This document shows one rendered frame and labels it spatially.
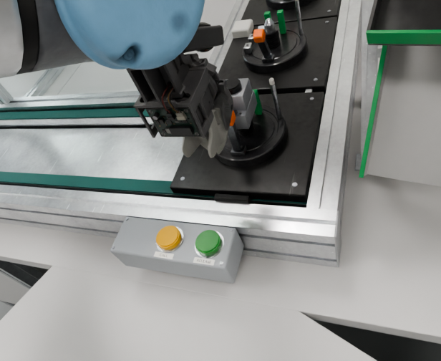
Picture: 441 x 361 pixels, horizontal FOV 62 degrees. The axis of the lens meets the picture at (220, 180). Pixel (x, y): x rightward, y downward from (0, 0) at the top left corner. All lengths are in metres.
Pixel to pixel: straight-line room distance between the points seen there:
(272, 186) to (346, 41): 0.42
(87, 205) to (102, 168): 0.14
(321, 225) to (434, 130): 0.19
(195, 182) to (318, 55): 0.38
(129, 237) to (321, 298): 0.33
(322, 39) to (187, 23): 0.70
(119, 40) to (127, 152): 0.70
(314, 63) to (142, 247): 0.49
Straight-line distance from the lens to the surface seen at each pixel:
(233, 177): 0.62
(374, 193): 0.71
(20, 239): 0.96
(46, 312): 0.81
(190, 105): 0.39
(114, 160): 0.86
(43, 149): 1.04
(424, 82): 0.56
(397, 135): 0.56
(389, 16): 0.46
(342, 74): 0.80
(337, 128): 0.68
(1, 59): 0.18
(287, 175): 0.61
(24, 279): 1.23
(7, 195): 0.92
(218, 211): 0.61
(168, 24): 0.18
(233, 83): 0.60
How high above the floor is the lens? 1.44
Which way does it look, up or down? 48 degrees down
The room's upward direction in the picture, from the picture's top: 25 degrees counter-clockwise
